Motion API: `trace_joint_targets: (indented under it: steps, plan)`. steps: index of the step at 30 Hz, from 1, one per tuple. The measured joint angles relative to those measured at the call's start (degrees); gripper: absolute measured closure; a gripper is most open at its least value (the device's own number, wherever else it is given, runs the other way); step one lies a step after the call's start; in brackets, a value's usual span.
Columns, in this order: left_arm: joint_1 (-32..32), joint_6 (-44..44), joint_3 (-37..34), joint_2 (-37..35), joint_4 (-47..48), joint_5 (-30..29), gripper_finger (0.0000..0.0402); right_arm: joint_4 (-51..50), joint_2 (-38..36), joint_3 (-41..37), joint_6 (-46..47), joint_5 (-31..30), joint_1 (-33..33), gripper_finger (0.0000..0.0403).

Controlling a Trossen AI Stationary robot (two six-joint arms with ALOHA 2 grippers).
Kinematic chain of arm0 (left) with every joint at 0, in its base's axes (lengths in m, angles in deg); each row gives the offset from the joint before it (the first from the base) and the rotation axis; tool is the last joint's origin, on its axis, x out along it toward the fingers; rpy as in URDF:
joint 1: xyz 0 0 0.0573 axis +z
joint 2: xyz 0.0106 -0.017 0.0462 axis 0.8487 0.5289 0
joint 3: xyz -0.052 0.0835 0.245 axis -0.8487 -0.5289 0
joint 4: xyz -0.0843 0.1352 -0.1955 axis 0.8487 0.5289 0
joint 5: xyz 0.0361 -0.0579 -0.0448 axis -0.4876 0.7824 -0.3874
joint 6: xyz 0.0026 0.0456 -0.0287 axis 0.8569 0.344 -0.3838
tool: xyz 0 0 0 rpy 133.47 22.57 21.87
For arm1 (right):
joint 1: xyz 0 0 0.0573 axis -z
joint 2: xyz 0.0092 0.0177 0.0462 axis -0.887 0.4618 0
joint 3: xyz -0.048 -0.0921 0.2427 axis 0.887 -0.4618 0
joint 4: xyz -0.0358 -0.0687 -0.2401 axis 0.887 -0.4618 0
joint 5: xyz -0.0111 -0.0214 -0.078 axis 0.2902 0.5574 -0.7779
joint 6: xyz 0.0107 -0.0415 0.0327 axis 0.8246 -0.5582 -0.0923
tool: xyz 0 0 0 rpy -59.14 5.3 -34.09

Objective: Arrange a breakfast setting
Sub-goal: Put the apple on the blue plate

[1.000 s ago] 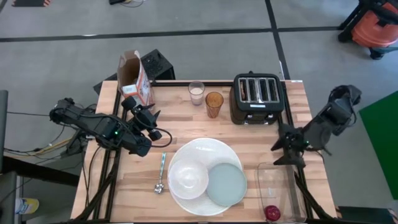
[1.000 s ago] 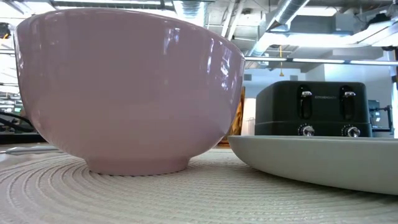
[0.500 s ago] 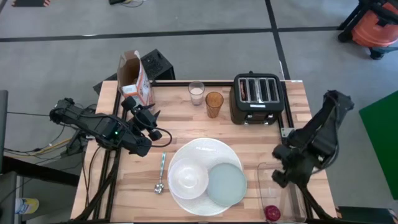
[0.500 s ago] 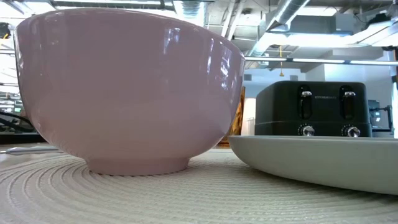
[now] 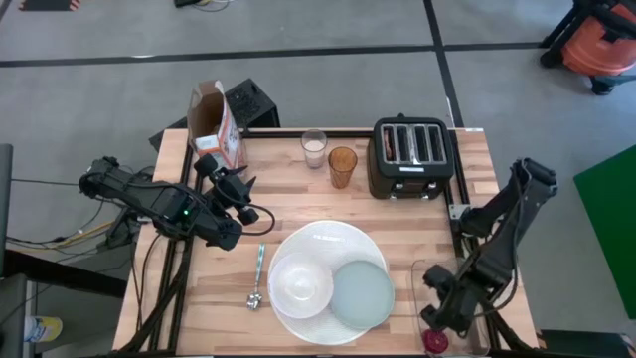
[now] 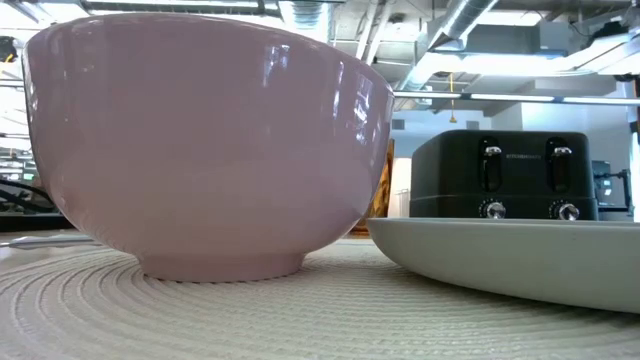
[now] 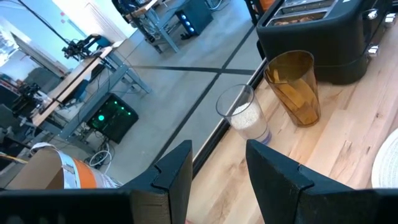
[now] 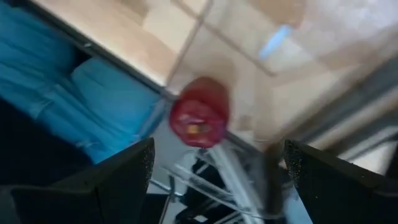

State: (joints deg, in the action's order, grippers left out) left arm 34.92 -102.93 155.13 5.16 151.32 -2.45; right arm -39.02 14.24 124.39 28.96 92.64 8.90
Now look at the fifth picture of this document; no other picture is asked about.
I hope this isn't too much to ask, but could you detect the clear plastic tray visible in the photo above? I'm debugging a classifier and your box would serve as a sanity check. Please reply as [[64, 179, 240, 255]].
[[409, 257, 492, 357]]

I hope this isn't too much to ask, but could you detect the round white woven placemat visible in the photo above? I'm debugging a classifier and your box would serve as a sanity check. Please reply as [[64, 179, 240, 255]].
[[267, 220, 392, 347]]

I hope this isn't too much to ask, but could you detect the dark grey cabinet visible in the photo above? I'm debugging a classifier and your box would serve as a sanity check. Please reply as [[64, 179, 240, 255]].
[[0, 143, 32, 358]]

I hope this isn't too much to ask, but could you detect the amber plastic cup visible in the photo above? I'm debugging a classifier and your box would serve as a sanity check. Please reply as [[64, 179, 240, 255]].
[[327, 145, 359, 190]]

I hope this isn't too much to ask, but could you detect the white floor cable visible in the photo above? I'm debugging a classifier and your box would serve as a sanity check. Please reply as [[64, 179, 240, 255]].
[[196, 0, 234, 12]]

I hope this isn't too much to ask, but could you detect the orange cereal box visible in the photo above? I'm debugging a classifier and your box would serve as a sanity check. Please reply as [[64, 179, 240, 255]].
[[186, 79, 247, 171]]

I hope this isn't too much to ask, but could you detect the grey-green plate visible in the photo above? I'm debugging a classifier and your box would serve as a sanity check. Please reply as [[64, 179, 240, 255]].
[[330, 260, 397, 330]]

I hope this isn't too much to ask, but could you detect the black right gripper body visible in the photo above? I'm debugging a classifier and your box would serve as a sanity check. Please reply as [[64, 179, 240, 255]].
[[419, 263, 478, 334]]

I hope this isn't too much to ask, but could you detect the black orange striped mat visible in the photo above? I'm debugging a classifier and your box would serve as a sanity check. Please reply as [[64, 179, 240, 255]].
[[18, 0, 81, 12]]

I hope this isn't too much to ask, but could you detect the black aluminium table frame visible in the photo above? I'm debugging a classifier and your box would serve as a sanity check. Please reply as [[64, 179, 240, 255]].
[[118, 126, 541, 358]]

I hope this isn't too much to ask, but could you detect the grey metal mounting bracket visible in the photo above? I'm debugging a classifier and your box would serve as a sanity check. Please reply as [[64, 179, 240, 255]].
[[448, 203, 471, 223]]

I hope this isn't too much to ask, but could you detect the pale pink bowl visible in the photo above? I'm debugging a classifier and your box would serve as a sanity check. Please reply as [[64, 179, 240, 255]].
[[268, 252, 335, 320]]

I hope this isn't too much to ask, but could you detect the orange shop vacuum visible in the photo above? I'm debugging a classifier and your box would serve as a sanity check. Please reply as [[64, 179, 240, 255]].
[[539, 0, 636, 96]]

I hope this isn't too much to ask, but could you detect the black perforated computer box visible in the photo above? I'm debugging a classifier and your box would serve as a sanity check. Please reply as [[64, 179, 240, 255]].
[[148, 78, 281, 153]]

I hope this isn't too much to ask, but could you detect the yellow floor cable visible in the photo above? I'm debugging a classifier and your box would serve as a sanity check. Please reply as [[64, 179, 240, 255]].
[[47, 220, 116, 250]]

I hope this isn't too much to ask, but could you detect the black floor beam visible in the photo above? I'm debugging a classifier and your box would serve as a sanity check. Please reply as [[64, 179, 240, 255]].
[[0, 247, 128, 299]]

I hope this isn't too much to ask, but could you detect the green floor mat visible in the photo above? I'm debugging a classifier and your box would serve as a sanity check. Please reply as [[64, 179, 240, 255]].
[[572, 143, 636, 320]]

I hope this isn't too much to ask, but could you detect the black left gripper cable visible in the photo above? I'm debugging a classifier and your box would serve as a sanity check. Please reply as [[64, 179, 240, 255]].
[[218, 186, 276, 238]]

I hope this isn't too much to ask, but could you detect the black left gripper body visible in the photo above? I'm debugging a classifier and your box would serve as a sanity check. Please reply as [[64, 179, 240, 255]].
[[193, 153, 260, 226]]

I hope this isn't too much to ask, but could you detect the clear glass with white grains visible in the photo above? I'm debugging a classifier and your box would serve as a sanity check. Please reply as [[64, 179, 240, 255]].
[[300, 128, 329, 170]]

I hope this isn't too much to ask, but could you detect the metal spoon with teal handle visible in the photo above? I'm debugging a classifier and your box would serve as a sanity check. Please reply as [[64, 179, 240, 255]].
[[245, 242, 267, 312]]

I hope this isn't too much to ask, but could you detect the yellow white container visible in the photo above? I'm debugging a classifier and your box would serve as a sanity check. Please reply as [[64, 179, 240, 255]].
[[23, 315, 64, 344]]

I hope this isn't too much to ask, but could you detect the black case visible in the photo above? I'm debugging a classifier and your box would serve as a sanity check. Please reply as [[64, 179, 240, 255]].
[[539, 328, 636, 358]]

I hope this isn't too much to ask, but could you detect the red apple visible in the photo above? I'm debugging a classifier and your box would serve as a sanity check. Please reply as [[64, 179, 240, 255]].
[[421, 328, 450, 355]]

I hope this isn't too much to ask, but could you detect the black four-slot toaster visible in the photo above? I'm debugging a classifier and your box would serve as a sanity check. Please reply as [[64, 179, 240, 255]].
[[366, 114, 456, 201]]

